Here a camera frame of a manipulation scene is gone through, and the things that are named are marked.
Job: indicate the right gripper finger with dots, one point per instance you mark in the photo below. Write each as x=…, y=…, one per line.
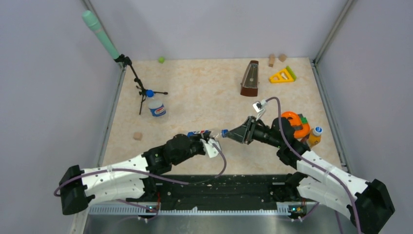
x=241, y=130
x=238, y=136

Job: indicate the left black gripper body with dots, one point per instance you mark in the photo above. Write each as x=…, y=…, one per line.
x=197, y=146

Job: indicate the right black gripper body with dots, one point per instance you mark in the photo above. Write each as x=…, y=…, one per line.
x=252, y=130

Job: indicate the clear crushed plastic bottle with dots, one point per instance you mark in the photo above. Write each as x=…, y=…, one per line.
x=210, y=133

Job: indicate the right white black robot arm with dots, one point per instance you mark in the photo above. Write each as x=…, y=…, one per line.
x=367, y=204

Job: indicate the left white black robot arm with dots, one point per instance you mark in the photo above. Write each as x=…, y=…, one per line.
x=133, y=178

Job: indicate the orange juice bottle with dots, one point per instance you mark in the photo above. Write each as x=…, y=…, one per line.
x=314, y=137

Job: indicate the brown metronome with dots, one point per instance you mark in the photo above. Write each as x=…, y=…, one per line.
x=250, y=81

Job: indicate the orange toy tape dispenser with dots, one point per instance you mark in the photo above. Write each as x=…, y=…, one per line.
x=299, y=123

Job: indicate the blue labelled white jar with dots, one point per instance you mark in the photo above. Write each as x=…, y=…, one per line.
x=156, y=108

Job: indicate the beige wooden cube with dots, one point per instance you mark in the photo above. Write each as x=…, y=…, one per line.
x=137, y=136

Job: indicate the yellow triangle toy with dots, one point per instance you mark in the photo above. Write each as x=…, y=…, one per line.
x=283, y=76

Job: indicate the tall wooden block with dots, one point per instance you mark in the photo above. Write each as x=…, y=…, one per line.
x=271, y=60

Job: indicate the small wooden cube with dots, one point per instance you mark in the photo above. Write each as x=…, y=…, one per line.
x=282, y=57

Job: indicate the black microphone tripod stand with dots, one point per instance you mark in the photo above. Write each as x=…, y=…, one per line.
x=127, y=62

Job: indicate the mint green microphone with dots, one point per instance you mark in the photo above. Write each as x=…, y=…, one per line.
x=93, y=23

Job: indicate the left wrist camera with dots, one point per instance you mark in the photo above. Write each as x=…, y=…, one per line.
x=211, y=147

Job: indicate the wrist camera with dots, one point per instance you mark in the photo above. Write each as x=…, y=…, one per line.
x=260, y=108
x=211, y=147

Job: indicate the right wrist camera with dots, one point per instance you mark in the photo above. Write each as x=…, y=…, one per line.
x=260, y=108

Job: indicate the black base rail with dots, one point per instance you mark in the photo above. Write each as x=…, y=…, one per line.
x=228, y=193

